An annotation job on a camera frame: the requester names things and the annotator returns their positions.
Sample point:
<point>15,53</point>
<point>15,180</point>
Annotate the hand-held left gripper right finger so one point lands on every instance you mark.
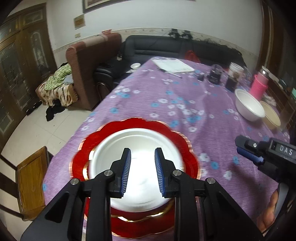
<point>159,172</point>

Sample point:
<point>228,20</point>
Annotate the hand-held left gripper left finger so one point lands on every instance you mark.
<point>126,172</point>

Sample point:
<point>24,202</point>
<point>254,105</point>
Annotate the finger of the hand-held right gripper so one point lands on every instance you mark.
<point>251,155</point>
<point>252,143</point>

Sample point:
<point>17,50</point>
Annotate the white round plate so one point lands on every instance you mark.
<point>143,139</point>

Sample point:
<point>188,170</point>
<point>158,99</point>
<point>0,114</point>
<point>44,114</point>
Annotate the large red scalloped plate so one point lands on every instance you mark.
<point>104,129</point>

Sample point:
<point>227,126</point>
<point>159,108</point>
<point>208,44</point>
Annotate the person's right hand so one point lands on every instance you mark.
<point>268,213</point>

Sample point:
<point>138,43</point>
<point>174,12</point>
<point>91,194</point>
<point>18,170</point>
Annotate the cream plastic bowl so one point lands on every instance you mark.
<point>271,117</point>

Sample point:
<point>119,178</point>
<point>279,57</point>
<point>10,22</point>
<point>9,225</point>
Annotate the large white bowl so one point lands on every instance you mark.
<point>249,105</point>

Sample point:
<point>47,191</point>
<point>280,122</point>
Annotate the purple floral tablecloth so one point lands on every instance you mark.
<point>161,115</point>

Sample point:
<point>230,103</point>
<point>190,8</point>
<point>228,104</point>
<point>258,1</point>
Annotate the bottle with pink knitted sleeve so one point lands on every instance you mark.
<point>259,87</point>

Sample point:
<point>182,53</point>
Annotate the dark jar with thread spool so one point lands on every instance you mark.
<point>231,83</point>

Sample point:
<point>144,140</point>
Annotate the black round device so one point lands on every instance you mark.
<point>215,76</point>

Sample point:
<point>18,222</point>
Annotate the white cylindrical jar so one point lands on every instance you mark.
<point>235,68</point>

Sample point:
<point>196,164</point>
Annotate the black power adaptor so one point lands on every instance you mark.
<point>200,78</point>

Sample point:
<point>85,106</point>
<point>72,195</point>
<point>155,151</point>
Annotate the dark clothes pile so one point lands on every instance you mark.
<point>53,111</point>

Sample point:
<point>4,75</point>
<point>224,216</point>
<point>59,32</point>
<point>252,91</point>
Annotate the wooden chair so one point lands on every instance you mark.
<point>30,183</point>

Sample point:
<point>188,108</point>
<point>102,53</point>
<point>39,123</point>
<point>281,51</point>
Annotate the black and white pen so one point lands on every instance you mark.
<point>170,72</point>

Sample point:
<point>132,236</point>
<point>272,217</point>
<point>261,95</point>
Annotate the red plastic bag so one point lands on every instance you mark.
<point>190,56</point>

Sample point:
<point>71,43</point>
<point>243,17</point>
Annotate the small white dish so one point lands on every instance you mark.
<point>135,66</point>

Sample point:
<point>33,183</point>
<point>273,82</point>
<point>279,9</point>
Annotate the white paper pad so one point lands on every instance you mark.
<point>173,65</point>

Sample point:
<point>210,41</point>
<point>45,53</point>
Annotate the floral blanket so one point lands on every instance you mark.
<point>55,90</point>

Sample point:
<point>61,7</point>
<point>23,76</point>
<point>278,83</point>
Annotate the dark shoes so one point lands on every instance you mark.
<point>33,108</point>

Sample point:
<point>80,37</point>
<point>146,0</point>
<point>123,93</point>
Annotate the brown armchair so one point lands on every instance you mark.
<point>92,58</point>

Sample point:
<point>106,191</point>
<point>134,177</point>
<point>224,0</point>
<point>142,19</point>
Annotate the black leather sofa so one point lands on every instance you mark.
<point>150,46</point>

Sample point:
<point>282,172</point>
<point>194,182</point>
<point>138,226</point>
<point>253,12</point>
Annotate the wooden wardrobe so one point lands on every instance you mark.
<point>23,58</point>

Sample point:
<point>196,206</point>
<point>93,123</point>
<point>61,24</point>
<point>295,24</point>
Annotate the white wall socket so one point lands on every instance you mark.
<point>77,35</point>

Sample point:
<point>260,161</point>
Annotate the yellow wall notice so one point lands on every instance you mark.
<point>79,21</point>

